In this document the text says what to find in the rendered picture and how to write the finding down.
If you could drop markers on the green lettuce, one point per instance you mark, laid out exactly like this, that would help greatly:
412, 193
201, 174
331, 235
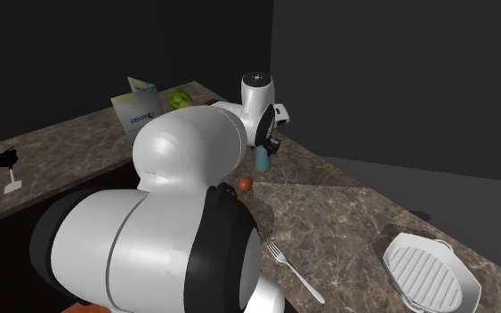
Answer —
180, 99

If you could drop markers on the white printed carton box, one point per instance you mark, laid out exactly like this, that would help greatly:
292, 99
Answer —
139, 110

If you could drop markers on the white ribbed grill dish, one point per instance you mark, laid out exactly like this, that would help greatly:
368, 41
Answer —
428, 275

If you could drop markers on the brown egg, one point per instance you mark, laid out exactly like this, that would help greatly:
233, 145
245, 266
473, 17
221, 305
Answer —
245, 183

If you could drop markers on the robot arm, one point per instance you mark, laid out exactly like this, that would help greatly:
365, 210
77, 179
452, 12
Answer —
176, 143

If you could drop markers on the silver fork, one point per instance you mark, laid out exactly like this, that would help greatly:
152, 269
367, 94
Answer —
295, 272

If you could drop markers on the black object on white stand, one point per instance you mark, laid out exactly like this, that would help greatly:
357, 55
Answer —
7, 159

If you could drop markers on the blue cup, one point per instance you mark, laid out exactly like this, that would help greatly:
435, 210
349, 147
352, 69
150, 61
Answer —
262, 162

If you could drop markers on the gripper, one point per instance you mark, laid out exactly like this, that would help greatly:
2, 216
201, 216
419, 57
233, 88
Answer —
272, 146

